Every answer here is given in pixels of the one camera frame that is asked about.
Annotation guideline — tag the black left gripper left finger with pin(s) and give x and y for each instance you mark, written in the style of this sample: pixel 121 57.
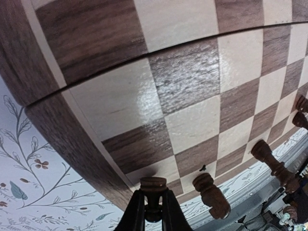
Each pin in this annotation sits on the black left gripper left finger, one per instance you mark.
pixel 133 218

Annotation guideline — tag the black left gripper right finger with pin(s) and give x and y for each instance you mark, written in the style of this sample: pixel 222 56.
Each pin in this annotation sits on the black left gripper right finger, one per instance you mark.
pixel 173 218

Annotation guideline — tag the dark chess piece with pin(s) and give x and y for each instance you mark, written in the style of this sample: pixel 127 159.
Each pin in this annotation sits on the dark chess piece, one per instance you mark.
pixel 302 104
pixel 300 120
pixel 153 188
pixel 212 196
pixel 262 152

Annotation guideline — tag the wooden chessboard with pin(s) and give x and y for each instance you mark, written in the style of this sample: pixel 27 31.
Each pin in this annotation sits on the wooden chessboard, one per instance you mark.
pixel 105 92

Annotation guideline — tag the floral patterned table mat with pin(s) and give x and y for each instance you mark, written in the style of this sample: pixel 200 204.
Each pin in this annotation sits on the floral patterned table mat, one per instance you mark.
pixel 39 191

